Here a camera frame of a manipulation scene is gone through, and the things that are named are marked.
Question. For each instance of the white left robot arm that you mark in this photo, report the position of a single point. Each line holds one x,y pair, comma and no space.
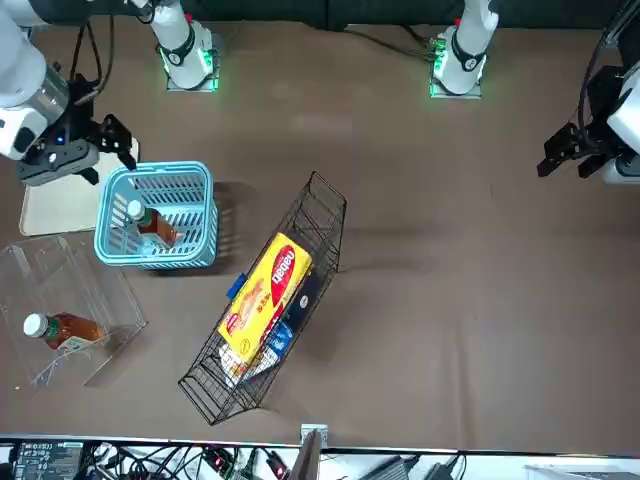
470,35

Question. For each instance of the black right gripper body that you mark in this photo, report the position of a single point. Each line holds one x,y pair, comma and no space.
60,155

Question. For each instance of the cream plastic tray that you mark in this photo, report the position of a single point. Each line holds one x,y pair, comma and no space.
55,210

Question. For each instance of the black labelled power adapter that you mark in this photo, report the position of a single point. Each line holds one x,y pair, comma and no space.
45,460

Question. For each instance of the yellow wafer box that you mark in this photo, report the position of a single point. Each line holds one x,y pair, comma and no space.
270,290

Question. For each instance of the small black power adapter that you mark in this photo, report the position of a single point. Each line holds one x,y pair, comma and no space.
440,472

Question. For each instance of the clear acrylic step shelf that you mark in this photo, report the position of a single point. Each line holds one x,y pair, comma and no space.
100,300

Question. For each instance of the dark chocolate cookie box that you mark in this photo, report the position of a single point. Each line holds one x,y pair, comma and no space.
302,302

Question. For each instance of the white cracker box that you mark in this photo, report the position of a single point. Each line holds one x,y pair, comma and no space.
240,367

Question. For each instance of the black plug red light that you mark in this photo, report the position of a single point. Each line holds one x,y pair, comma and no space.
217,457
277,470

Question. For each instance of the aluminium camera post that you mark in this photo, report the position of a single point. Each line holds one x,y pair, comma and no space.
309,455

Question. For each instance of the blue Oreo cookie box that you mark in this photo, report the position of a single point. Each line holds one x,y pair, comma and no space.
281,340

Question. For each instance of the amber tea bottle white cap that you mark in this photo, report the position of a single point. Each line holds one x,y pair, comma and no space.
160,230
75,327

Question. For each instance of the dark grey power adapter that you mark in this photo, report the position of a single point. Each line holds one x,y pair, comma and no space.
395,467

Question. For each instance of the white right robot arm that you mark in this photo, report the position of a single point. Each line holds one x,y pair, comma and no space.
15,60

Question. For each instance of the aluminium frame profile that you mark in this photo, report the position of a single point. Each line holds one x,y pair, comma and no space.
617,30

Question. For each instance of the light blue plastic shopping basket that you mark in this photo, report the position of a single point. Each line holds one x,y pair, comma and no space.
155,261

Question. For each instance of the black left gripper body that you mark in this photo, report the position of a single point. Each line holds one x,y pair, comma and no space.
605,90

